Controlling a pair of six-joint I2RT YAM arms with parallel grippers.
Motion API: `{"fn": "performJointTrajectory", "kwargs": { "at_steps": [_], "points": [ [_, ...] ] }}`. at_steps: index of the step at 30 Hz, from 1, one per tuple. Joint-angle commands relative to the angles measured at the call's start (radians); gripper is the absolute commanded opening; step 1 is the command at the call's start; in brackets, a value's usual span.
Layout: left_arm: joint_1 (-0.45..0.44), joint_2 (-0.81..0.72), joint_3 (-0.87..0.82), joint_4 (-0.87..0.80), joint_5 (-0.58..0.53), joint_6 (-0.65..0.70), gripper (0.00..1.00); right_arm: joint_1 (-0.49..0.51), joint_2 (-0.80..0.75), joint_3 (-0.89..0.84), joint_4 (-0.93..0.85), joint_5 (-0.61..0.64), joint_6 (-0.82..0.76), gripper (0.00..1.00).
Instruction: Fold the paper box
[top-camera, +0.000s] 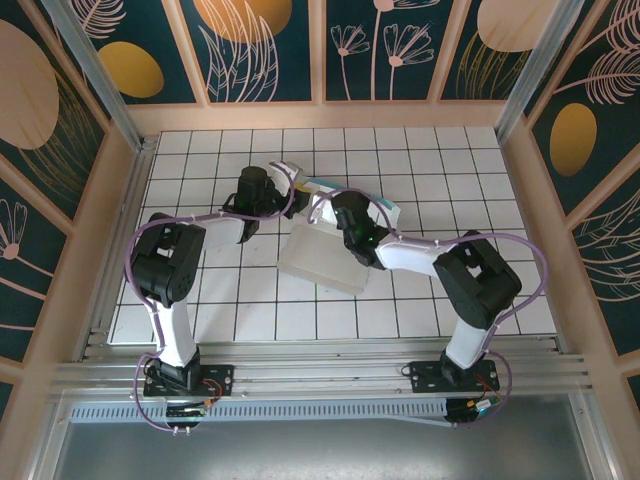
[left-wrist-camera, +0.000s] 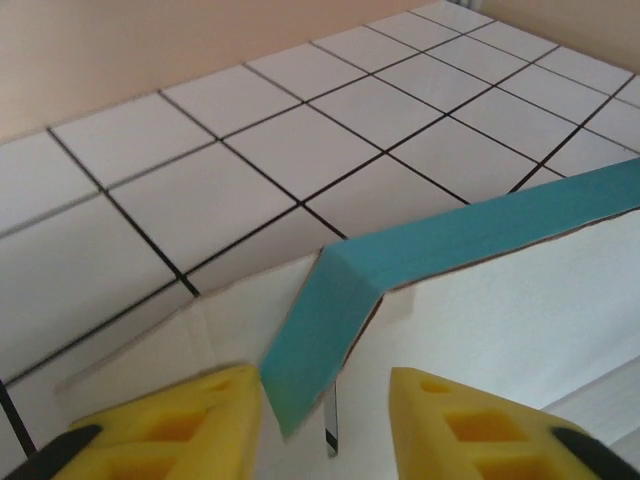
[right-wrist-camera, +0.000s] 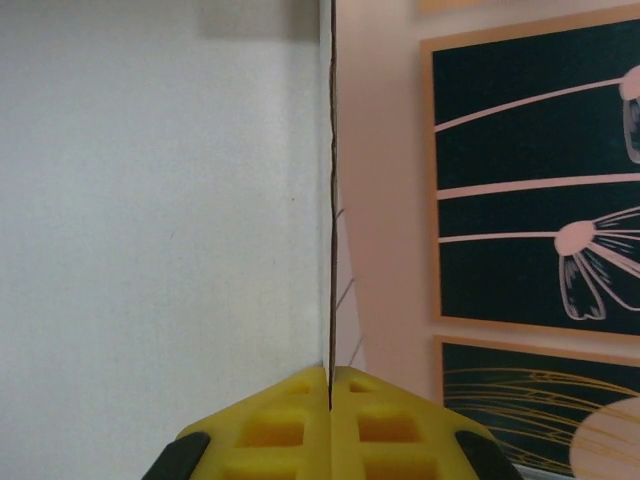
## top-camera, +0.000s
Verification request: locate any white and teal paper box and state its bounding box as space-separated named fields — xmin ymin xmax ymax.
xmin=277 ymin=174 xmax=404 ymax=296

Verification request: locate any small electronics board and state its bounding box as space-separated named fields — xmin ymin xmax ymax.
xmin=164 ymin=403 xmax=210 ymax=420
xmin=446 ymin=397 xmax=505 ymax=427

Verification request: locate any grey metal sheet panel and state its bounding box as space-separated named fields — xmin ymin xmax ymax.
xmin=29 ymin=394 xmax=621 ymax=480

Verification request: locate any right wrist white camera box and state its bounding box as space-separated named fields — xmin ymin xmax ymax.
xmin=308 ymin=192 xmax=344 ymax=229

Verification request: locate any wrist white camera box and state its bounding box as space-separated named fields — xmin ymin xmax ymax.
xmin=268 ymin=159 xmax=307 ymax=197
xmin=308 ymin=192 xmax=344 ymax=229

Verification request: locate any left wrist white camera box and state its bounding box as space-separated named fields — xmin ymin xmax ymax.
xmin=268 ymin=159 xmax=307 ymax=197

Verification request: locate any aluminium side rail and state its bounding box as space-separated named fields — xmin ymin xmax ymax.
xmin=74 ymin=137 xmax=161 ymax=362

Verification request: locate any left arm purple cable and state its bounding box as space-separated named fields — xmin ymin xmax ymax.
xmin=127 ymin=162 xmax=297 ymax=432

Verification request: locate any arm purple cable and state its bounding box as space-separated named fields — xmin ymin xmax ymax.
xmin=127 ymin=162 xmax=297 ymax=432
xmin=307 ymin=188 xmax=551 ymax=430

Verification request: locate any aluminium mounting rail frame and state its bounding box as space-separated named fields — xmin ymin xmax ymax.
xmin=49 ymin=339 xmax=594 ymax=401

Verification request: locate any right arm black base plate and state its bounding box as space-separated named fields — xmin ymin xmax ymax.
xmin=408 ymin=360 xmax=501 ymax=395

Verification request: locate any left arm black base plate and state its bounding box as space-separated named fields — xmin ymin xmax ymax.
xmin=143 ymin=364 xmax=236 ymax=399

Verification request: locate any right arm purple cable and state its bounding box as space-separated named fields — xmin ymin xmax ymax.
xmin=307 ymin=188 xmax=551 ymax=430

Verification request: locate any grey slotted cable duct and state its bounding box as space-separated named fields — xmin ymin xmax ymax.
xmin=69 ymin=397 xmax=451 ymax=424

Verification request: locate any aluminium corner post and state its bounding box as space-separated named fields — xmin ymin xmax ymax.
xmin=39 ymin=0 xmax=149 ymax=154
xmin=493 ymin=0 xmax=586 ymax=146

